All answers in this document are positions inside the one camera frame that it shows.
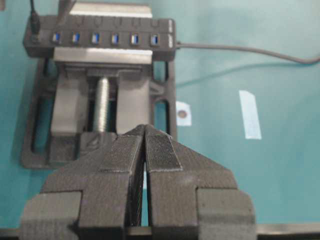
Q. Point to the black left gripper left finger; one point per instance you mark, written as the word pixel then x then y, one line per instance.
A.
pixel 96 197

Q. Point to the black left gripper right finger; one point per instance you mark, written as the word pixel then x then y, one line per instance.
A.
pixel 191 197

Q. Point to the black USB hub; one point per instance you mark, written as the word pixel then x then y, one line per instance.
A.
pixel 103 32

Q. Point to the white tape with screw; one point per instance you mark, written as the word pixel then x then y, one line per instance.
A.
pixel 183 114

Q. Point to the blue tape strip right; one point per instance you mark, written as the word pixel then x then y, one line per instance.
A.
pixel 250 117

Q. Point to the black bench vise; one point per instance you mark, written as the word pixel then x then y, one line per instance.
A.
pixel 83 98

